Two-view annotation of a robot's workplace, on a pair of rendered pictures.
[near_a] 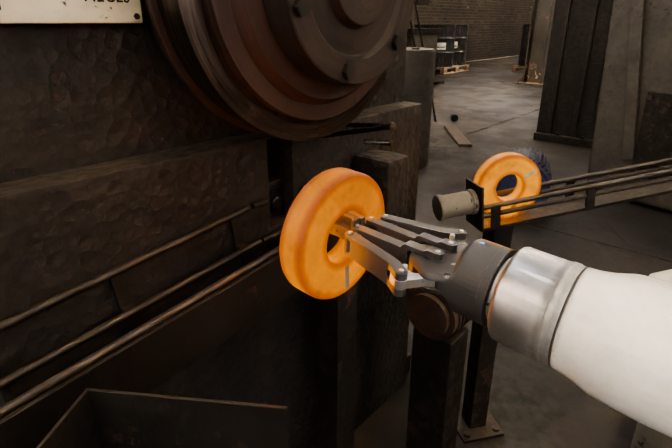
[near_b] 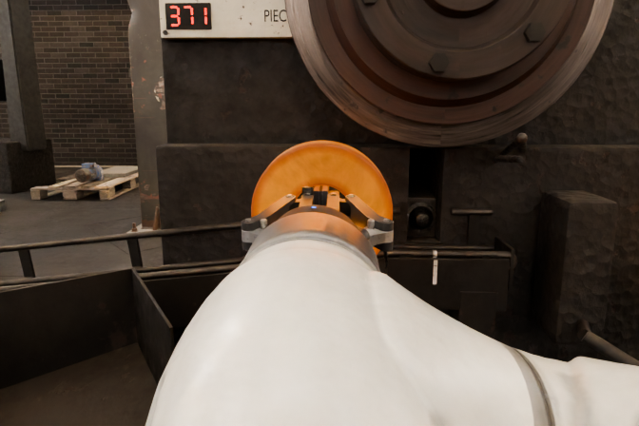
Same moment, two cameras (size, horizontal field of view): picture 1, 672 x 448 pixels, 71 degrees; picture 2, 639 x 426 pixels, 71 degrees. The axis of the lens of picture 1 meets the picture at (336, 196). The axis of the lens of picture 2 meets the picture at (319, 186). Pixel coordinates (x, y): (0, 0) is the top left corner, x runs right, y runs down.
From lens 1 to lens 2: 44 cm
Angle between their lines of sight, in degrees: 49
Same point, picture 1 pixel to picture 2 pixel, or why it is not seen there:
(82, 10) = (261, 28)
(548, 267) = (288, 227)
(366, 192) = (352, 171)
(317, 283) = not seen: hidden behind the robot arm
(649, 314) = (229, 282)
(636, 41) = not seen: outside the picture
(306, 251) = (260, 206)
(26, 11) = (225, 29)
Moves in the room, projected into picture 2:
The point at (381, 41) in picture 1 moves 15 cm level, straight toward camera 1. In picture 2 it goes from (508, 32) to (426, 19)
